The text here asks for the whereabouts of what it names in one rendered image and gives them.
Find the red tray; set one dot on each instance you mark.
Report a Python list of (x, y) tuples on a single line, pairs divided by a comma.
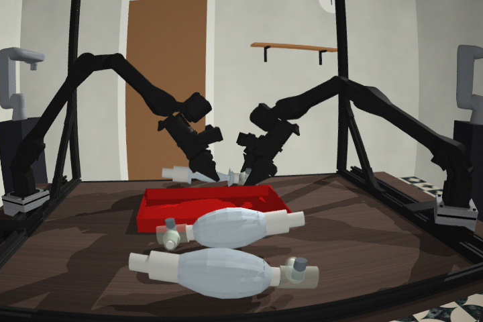
[(181, 203)]

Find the white resuscitator with pale blue bag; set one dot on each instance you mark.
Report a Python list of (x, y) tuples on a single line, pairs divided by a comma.
[(184, 174)]

